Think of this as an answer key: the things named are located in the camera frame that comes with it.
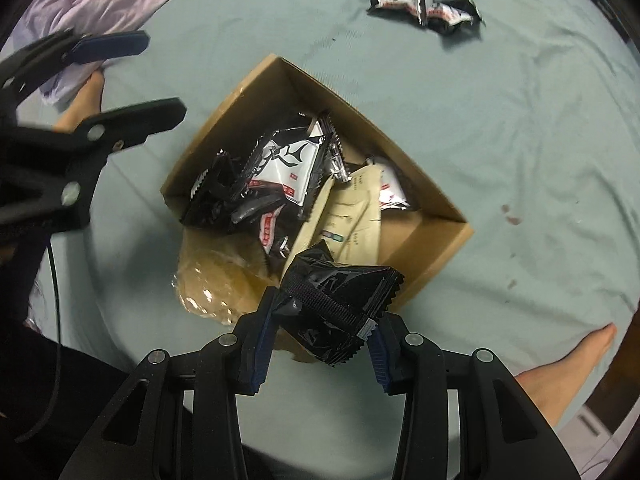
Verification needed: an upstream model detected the white storage box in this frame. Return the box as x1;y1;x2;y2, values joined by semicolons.
565;400;631;466

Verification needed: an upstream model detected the brown cardboard box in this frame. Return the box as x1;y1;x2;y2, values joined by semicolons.
160;54;475;361

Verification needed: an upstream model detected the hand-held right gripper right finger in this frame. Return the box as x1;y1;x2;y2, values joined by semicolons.
368;312;571;480

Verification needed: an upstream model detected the beige printed sachet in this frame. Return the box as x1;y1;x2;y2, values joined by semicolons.
294;165;385;267

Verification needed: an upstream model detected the person's foot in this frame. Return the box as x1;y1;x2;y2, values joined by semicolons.
52;70;106;133
515;323;618;426

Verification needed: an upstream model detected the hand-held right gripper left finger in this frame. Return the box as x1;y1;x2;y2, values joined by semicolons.
59;287;281;480

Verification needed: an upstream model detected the pile of black white packets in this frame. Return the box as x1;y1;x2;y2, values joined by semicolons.
180;110;412;281

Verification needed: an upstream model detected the person's left foot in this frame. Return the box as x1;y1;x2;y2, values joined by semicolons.
52;70;106;133

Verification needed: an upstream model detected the person's right foot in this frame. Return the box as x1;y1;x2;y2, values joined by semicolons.
515;323;618;426

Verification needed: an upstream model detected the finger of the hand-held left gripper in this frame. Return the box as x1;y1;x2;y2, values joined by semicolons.
0;99;188;233
0;30;150;111

